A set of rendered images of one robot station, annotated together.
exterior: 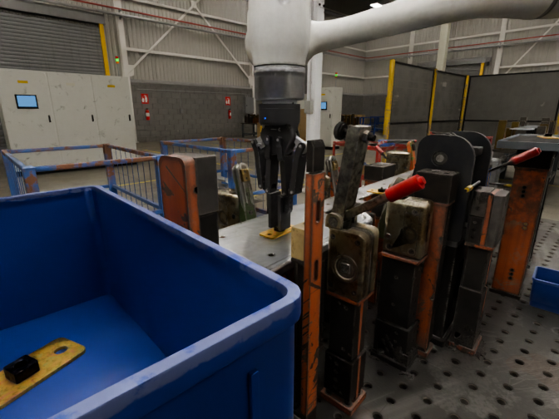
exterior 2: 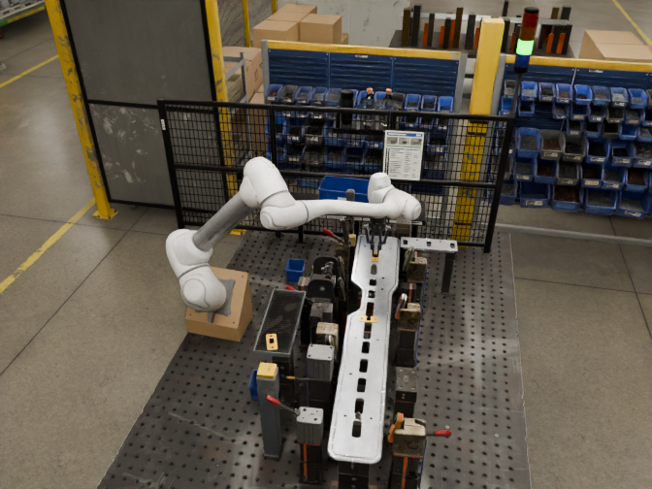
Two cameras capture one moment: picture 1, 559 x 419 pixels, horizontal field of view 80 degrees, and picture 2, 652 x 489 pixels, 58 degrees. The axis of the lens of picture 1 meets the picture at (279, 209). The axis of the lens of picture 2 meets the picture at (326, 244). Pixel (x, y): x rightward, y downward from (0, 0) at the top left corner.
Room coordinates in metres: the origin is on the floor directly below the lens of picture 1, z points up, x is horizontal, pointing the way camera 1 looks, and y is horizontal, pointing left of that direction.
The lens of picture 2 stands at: (2.48, -1.53, 2.72)
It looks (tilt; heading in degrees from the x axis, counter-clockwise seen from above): 35 degrees down; 146
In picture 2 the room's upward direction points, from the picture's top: straight up
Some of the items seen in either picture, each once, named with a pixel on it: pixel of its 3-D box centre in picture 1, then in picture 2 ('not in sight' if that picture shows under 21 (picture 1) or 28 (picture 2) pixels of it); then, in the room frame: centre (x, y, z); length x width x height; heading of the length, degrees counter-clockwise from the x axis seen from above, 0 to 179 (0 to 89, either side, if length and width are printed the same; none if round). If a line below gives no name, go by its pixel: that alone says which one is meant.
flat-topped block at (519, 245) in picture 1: (521, 221); (283, 363); (0.93, -0.71, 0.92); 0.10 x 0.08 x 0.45; 139
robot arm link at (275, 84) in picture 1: (279, 86); not in sight; (0.63, 0.00, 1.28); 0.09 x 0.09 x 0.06
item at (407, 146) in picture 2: not in sight; (403, 154); (0.28, 0.44, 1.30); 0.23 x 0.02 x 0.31; 49
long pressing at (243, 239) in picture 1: (382, 192); (370, 323); (1.00, -0.32, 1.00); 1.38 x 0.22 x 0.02; 139
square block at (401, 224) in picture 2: not in sight; (401, 247); (0.51, 0.28, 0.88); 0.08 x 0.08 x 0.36; 49
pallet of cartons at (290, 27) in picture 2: not in sight; (305, 63); (-3.45, 2.13, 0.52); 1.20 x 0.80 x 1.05; 131
